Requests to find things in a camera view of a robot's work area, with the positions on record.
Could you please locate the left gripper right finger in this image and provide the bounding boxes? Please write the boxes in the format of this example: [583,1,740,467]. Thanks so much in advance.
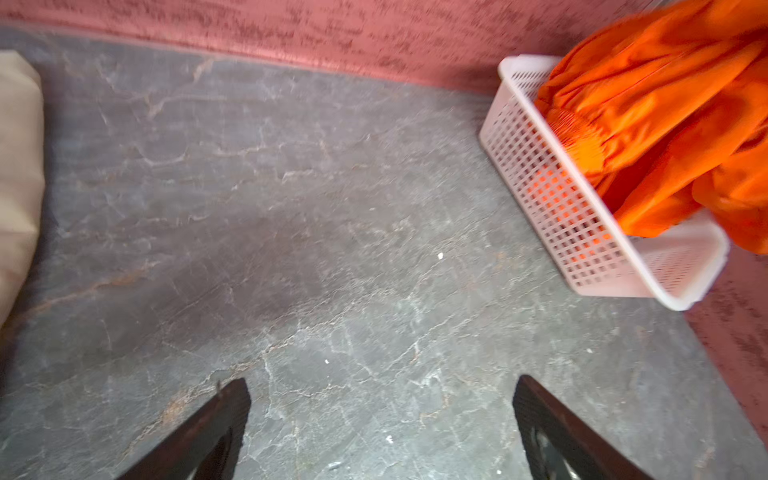
[512,374,651,480]

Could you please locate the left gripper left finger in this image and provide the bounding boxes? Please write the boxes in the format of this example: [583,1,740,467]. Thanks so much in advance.
[121,378,251,479]

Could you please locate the orange shorts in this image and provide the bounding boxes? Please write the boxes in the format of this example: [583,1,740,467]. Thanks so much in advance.
[536,1,767,255]

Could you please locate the beige shorts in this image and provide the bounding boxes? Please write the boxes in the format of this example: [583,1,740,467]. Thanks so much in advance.
[1,50,45,322]

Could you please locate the white plastic basket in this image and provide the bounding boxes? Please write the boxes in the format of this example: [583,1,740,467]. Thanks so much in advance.
[479,55,730,311]

